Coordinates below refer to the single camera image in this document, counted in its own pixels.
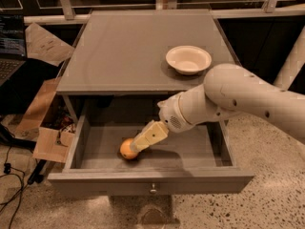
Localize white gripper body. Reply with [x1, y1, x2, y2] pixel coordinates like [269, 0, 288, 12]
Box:
[157, 93, 193, 133]

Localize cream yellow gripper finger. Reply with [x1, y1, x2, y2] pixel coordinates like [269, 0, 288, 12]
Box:
[131, 120, 169, 153]

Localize orange fruit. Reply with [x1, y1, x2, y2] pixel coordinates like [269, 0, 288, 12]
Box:
[120, 138, 138, 159]

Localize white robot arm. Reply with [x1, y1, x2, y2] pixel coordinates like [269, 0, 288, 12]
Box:
[131, 64, 305, 153]

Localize open grey top drawer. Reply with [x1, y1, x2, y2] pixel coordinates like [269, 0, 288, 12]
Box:
[49, 107, 254, 197]

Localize metal drawer knob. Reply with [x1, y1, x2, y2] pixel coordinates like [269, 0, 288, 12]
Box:
[149, 183, 157, 195]

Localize grey cabinet with counter top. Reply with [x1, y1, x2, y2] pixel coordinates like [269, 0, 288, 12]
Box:
[57, 10, 239, 120]

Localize white paper bowl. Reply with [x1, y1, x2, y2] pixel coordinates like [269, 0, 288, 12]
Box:
[166, 46, 212, 75]

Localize open cardboard box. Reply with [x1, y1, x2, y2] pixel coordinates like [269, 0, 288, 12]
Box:
[16, 78, 75, 163]

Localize brown paper sheet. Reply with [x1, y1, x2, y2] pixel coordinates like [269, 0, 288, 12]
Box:
[26, 23, 74, 67]

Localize open laptop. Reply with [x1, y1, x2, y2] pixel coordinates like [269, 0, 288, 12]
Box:
[0, 14, 27, 86]

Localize white diagonal post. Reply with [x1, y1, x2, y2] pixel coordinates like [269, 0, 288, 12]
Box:
[274, 27, 305, 90]

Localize black cables on floor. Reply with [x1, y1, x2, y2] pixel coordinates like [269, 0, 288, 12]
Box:
[0, 124, 47, 229]

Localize metal window railing frame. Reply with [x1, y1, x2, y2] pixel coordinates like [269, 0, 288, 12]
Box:
[0, 0, 305, 25]

